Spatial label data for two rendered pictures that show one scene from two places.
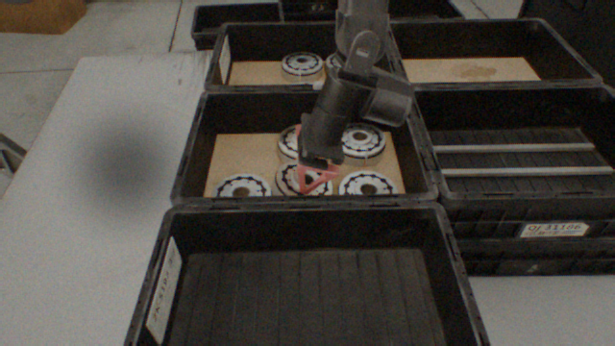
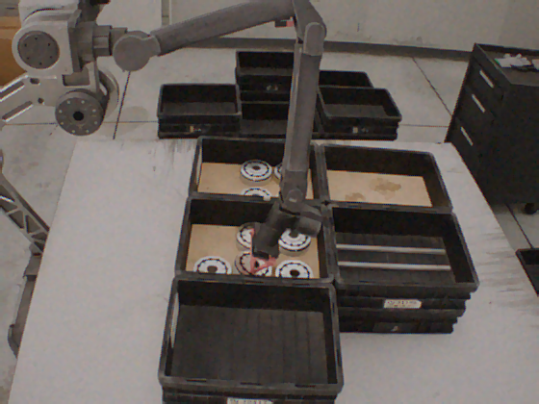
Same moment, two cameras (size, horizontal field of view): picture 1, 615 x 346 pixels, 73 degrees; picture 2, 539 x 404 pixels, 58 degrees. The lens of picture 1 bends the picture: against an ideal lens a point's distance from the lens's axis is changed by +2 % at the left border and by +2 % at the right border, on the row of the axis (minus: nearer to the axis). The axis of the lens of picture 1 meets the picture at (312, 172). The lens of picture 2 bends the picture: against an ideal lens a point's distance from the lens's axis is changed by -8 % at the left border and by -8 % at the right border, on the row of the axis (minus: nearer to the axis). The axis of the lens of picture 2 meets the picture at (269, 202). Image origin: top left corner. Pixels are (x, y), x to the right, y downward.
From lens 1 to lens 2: 0.72 m
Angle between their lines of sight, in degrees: 4
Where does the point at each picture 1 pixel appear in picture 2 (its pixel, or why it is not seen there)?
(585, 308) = (421, 352)
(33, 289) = (76, 317)
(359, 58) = (291, 202)
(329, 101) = (272, 221)
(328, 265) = (265, 317)
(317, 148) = (264, 247)
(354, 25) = (289, 186)
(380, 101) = (301, 224)
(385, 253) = (300, 313)
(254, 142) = (218, 232)
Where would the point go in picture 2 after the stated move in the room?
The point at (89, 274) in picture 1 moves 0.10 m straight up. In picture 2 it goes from (108, 312) to (102, 290)
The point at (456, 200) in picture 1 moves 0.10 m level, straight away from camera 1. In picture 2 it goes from (343, 284) to (358, 259)
